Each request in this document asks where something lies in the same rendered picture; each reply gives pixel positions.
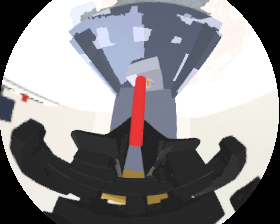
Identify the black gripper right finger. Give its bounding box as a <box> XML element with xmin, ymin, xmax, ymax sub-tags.
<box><xmin>140</xmin><ymin>121</ymin><xmax>200</xmax><ymax>178</ymax></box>

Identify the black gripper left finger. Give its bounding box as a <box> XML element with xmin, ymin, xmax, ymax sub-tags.
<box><xmin>70</xmin><ymin>117</ymin><xmax>131</xmax><ymax>177</ymax></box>

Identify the red peg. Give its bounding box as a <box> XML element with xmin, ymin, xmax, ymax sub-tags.
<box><xmin>129</xmin><ymin>76</ymin><xmax>146</xmax><ymax>146</ymax></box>

